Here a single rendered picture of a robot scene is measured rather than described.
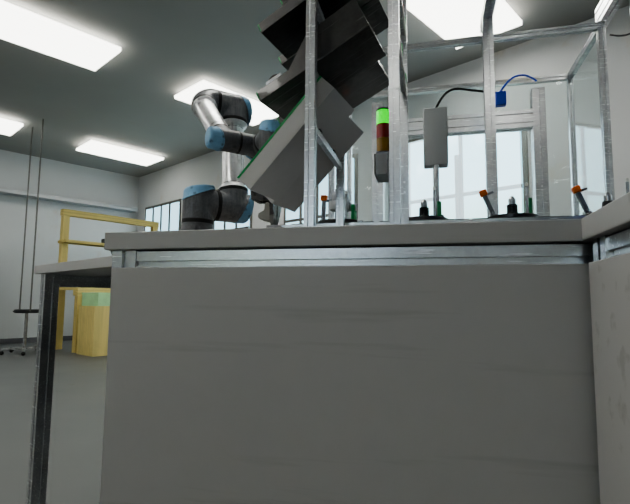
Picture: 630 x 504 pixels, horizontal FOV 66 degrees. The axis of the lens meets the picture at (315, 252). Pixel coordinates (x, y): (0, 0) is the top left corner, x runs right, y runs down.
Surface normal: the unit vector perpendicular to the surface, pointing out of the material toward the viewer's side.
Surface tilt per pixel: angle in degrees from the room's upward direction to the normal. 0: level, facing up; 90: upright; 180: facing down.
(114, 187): 90
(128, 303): 90
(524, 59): 90
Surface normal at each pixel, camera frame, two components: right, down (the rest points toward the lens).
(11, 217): 0.73, -0.06
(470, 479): -0.24, -0.10
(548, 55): -0.68, -0.08
